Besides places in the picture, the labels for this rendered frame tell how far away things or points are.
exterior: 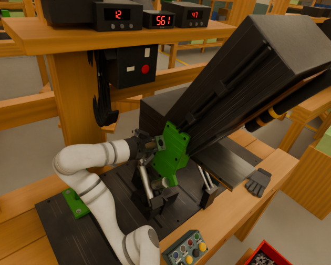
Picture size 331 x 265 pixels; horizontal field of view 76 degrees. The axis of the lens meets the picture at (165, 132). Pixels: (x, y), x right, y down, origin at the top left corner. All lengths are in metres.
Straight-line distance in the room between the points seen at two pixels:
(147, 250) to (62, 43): 0.58
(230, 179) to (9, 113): 0.82
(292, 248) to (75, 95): 2.04
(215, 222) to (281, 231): 1.40
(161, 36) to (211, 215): 0.74
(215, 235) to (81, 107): 0.72
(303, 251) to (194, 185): 1.45
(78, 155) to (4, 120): 0.41
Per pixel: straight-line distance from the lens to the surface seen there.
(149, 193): 0.88
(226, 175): 0.83
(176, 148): 0.76
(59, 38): 0.64
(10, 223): 1.05
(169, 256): 0.81
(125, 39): 0.72
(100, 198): 0.60
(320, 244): 2.46
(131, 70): 0.79
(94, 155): 0.61
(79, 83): 0.84
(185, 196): 1.01
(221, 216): 1.00
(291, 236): 2.34
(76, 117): 0.89
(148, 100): 0.96
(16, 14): 7.53
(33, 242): 0.98
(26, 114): 0.94
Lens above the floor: 1.69
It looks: 36 degrees down
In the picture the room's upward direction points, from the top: 8 degrees clockwise
